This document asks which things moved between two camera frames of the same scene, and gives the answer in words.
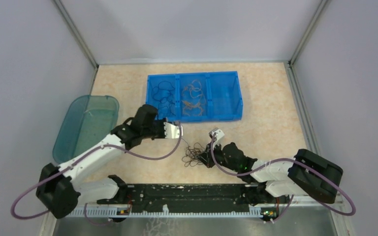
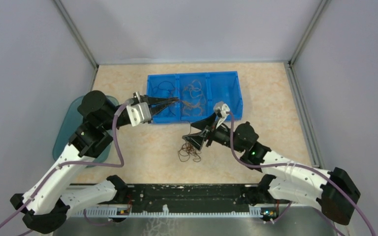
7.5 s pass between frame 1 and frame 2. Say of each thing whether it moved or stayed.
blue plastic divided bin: stayed
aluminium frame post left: stayed
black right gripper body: moved
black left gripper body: moved
